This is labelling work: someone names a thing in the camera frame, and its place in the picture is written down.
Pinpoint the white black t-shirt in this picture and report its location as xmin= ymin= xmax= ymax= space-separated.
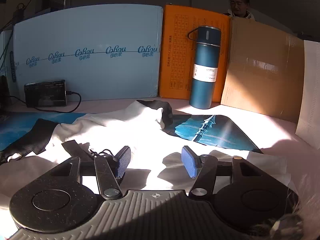
xmin=1 ymin=102 xmax=291 ymax=193

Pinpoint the blue printed desk mat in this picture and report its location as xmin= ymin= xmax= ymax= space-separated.
xmin=1 ymin=112 xmax=261 ymax=153

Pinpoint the blue thermos bottle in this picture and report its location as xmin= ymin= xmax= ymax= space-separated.
xmin=189 ymin=25 xmax=221 ymax=109

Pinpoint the smartphone on stand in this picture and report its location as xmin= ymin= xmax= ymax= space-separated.
xmin=24 ymin=80 xmax=67 ymax=107

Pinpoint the white shopping bag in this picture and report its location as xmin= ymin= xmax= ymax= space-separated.
xmin=296 ymin=40 xmax=320 ymax=150

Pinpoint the brown cardboard box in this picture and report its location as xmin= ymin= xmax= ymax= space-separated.
xmin=221 ymin=17 xmax=304 ymax=122

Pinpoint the orange cardboard box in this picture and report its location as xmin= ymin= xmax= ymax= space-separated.
xmin=159 ymin=4 xmax=230 ymax=102

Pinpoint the large light blue box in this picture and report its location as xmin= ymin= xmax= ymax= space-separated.
xmin=13 ymin=4 xmax=163 ymax=100

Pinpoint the person behind boxes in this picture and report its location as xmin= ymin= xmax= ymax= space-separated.
xmin=224 ymin=0 xmax=255 ymax=21

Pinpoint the black cable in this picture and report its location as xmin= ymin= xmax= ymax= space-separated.
xmin=10 ymin=90 xmax=83 ymax=113

